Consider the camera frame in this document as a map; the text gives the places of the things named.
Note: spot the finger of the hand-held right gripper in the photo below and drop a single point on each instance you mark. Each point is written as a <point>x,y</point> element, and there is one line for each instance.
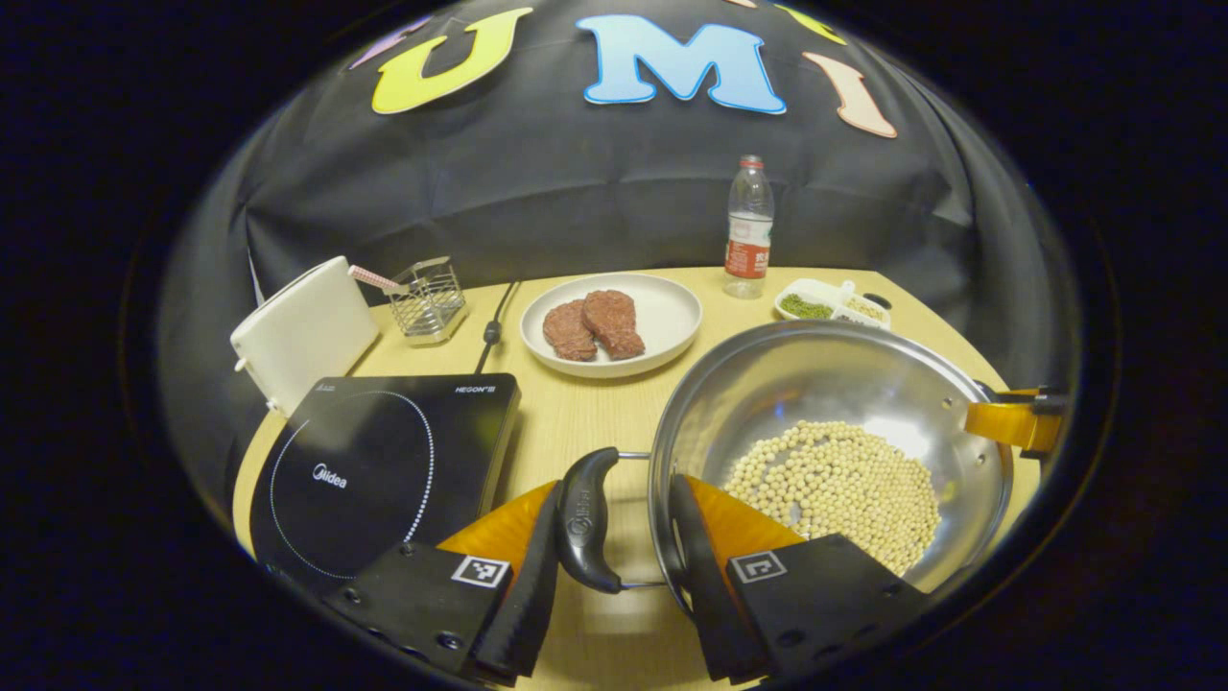
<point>1041,394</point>
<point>1003,425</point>

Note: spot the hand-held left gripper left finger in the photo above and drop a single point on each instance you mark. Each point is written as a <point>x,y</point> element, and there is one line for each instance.
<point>528,624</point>

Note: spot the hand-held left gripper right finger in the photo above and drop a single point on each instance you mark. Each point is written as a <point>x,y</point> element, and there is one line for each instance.
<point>705,614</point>

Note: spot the black induction cooktop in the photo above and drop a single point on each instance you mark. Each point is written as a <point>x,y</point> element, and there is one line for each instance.
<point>365,461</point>

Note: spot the pile of soybeans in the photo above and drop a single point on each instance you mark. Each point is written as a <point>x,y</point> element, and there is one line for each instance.
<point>835,480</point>

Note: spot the black table grommet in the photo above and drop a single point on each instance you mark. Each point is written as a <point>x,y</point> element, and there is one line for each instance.
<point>877,300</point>

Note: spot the white divided dish with beans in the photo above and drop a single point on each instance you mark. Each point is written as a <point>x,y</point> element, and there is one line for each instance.
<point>811,302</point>

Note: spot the brown meat patty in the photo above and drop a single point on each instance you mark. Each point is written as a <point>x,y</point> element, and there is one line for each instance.
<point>614,324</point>
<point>569,331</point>

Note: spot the white round plate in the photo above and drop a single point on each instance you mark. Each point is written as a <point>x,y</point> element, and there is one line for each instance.
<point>667,312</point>

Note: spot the clear water bottle red label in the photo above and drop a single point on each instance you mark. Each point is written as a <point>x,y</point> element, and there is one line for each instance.
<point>748,240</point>

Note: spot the white toaster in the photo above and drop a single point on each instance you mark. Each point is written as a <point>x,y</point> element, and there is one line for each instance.
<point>307,331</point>

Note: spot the pink checked stick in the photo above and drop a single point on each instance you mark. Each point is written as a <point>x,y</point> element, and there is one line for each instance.
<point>374,278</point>

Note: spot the black backdrop cloth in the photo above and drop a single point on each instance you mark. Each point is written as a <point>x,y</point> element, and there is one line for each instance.
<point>576,192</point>

